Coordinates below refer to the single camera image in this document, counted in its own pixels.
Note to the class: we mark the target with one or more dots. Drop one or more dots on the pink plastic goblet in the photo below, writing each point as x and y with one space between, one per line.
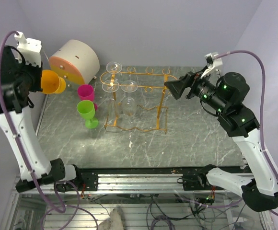
86 92

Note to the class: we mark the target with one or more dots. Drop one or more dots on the clear wine glass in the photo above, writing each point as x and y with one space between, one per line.
129 105
114 67
111 87

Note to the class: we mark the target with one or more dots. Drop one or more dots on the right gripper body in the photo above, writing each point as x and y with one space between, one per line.
198 84

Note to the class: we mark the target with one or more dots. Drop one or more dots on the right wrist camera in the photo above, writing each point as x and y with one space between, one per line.
214 62

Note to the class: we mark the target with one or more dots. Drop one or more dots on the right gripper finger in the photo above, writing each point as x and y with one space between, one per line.
187 78
176 87

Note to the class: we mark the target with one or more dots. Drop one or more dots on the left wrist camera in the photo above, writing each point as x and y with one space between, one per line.
30 49

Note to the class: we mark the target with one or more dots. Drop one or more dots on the white cloth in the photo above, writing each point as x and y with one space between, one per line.
115 222

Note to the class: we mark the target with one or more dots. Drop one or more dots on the orange plastic goblet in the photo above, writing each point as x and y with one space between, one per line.
51 82

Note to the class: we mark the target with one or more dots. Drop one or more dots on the green plastic goblet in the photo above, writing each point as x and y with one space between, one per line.
86 110

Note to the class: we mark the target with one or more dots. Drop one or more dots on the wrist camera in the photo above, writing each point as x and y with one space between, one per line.
30 49
214 62

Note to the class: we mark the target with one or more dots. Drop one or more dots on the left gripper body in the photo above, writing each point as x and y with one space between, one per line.
32 75

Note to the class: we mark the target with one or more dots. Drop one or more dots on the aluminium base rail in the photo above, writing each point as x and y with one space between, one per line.
155 183

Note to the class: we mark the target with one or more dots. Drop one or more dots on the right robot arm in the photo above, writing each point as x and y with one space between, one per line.
226 97

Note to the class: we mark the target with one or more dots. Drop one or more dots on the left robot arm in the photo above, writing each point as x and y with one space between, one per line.
20 74

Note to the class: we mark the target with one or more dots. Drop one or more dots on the cream cylindrical box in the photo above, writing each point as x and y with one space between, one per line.
75 61

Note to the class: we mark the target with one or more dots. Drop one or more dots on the gold wire glass rack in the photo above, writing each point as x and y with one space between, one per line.
151 113

